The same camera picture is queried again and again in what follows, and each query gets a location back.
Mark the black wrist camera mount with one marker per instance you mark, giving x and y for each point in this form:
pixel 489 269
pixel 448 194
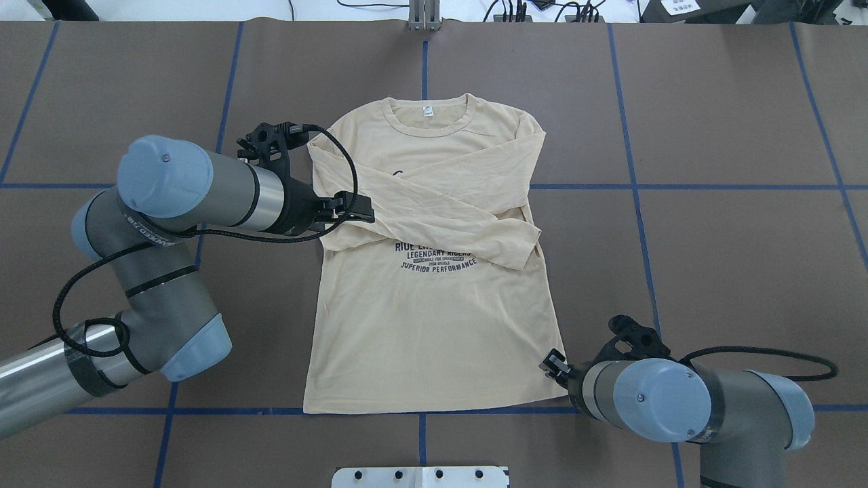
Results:
pixel 632 342
pixel 267 146

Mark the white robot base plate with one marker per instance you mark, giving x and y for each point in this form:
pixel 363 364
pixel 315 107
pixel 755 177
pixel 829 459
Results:
pixel 422 476

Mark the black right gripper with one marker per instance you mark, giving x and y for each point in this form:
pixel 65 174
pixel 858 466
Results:
pixel 576 382

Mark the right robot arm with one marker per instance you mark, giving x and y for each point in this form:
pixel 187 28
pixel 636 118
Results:
pixel 743 421

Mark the black box with label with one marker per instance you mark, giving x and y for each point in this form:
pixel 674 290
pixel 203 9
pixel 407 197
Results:
pixel 692 12

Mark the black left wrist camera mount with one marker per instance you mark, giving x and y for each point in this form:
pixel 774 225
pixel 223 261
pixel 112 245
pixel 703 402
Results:
pixel 267 146

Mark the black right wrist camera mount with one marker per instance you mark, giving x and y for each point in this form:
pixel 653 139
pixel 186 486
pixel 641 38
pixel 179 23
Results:
pixel 632 342

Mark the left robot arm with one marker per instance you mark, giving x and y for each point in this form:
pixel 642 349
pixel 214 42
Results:
pixel 168 192

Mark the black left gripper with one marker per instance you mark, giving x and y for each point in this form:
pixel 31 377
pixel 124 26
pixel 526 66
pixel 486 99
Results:
pixel 299 209

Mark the aluminium frame post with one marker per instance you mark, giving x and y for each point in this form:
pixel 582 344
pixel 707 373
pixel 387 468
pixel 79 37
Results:
pixel 424 15

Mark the beige long sleeve printed shirt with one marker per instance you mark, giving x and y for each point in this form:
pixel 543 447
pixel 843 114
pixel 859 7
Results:
pixel 443 302

